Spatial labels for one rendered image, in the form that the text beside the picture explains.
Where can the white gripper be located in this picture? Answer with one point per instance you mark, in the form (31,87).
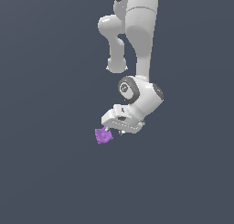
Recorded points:
(122,120)

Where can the small purple lumpy object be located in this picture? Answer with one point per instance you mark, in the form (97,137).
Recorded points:
(103,136)

